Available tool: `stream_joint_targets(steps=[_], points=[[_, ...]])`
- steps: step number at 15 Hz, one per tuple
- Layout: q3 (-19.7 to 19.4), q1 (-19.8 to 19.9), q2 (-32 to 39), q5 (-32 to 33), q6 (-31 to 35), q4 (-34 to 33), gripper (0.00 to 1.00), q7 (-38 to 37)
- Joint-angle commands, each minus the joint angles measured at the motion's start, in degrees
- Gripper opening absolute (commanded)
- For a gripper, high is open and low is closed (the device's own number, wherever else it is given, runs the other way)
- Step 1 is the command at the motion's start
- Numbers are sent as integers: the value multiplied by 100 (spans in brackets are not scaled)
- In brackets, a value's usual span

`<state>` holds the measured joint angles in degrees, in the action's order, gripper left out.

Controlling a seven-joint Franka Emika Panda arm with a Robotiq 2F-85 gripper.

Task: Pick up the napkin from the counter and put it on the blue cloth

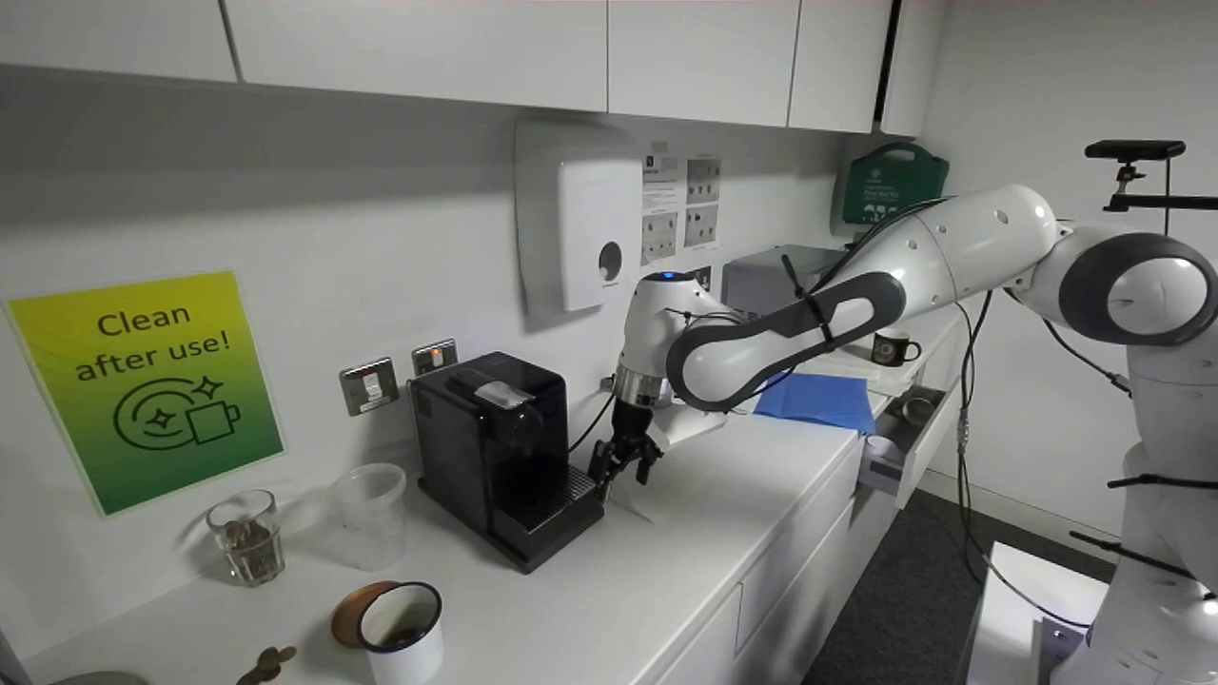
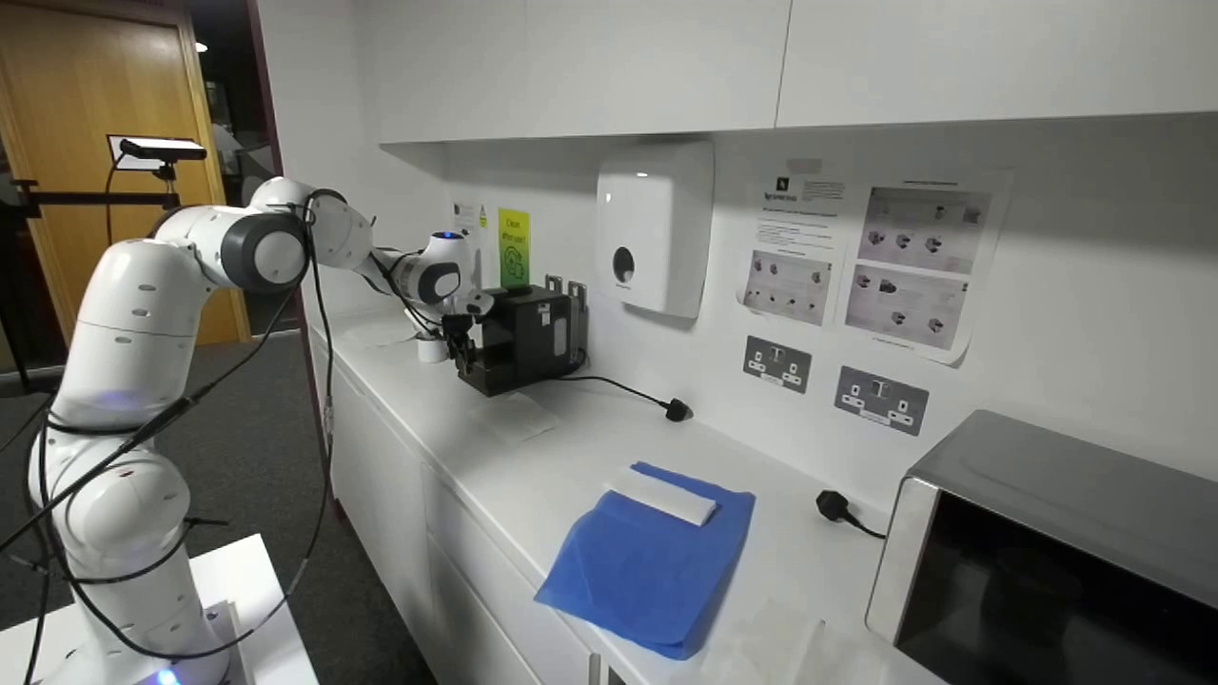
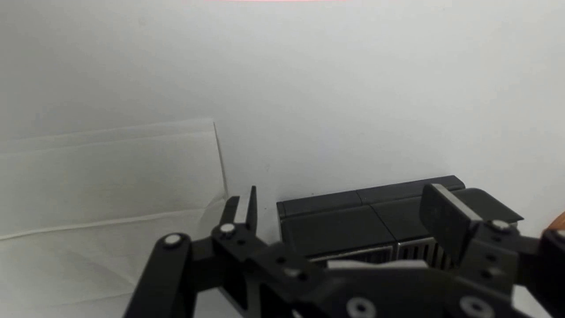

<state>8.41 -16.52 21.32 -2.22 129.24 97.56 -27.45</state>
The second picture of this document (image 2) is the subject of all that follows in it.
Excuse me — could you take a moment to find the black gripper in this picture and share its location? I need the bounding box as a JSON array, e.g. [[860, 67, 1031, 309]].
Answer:
[[434, 284, 497, 341]]

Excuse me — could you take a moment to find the white paper napkin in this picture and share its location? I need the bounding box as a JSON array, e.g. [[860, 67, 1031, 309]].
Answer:
[[606, 469, 724, 529]]

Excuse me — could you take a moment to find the white robot base table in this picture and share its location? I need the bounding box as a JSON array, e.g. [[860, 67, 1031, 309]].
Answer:
[[0, 529, 322, 685]]

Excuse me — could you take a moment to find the blue cloth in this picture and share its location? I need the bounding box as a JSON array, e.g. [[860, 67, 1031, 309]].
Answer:
[[531, 455, 761, 663]]

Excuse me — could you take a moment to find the black coffee machine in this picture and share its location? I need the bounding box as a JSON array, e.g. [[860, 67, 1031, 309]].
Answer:
[[451, 280, 588, 398]]

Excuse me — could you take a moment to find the green clean after use sign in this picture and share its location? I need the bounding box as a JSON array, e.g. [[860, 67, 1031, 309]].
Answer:
[[495, 204, 535, 292]]

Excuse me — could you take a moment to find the white paper towel dispenser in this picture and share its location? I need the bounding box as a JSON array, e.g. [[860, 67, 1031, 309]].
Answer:
[[595, 137, 719, 335]]

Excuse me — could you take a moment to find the white base cabinet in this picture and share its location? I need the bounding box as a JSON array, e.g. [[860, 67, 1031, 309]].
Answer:
[[302, 335, 611, 685]]

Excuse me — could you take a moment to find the narrow instruction poster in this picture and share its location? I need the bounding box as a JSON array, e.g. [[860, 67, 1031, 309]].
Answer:
[[737, 156, 847, 331]]

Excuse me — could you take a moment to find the black tripod stand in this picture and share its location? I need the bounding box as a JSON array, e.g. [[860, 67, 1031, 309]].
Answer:
[[0, 167, 186, 384]]

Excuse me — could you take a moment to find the wooden door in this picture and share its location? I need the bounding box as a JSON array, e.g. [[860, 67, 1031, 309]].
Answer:
[[0, 0, 253, 355]]

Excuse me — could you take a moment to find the wide instruction poster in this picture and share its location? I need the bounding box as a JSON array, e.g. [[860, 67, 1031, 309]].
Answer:
[[842, 175, 1002, 368]]

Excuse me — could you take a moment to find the silver microwave oven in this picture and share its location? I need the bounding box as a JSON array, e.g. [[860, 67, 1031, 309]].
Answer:
[[864, 408, 1218, 685]]

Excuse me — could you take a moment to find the black plug with cable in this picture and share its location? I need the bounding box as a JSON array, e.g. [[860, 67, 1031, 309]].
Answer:
[[567, 368, 698, 425], [812, 488, 890, 545]]

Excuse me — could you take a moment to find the grey double wall socket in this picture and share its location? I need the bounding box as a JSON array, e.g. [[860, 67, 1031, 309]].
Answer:
[[828, 361, 931, 436], [737, 331, 819, 397]]

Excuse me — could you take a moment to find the black camera on stand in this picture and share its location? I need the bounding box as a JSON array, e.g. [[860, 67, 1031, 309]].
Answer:
[[106, 130, 208, 179]]

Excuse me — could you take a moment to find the white wall cabinet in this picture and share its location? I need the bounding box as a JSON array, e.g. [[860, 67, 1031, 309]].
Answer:
[[259, 0, 1218, 150]]

